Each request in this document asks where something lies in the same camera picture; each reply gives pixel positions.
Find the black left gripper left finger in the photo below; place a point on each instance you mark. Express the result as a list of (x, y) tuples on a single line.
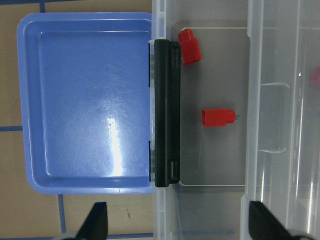
[(95, 226)]

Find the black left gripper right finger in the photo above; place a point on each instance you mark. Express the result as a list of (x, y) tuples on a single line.
[(263, 225)]

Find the red block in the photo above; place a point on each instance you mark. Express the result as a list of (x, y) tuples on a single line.
[(315, 77), (219, 117), (189, 46)]

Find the black box latch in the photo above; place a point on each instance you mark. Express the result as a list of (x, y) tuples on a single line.
[(167, 92)]

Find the clear plastic storage box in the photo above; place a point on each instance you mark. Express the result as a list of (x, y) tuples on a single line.
[(257, 58)]

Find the blue plastic tray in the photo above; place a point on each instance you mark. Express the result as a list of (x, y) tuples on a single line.
[(85, 101)]

